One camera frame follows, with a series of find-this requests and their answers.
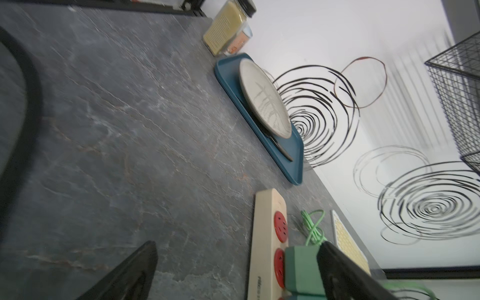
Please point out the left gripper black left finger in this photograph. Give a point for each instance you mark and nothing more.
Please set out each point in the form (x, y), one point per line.
(130, 280)

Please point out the black knife on tray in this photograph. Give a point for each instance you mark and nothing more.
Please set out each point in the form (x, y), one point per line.
(278, 146)

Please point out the yellow wireless keyboard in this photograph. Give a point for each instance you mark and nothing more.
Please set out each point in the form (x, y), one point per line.
(346, 244)

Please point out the black wire wall basket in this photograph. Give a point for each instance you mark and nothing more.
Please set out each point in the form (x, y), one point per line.
(455, 74)

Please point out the orange label jar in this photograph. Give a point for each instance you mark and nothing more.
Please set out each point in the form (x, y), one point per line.
(237, 43)

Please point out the teal usb charger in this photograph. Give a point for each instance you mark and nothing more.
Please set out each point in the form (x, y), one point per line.
(301, 271)

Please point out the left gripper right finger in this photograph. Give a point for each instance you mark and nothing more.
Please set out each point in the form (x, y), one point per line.
(343, 279)

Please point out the beige power strip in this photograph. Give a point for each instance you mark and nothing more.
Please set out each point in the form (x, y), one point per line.
(269, 241)

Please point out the grey round plate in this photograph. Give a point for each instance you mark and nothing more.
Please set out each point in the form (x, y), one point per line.
(263, 99)

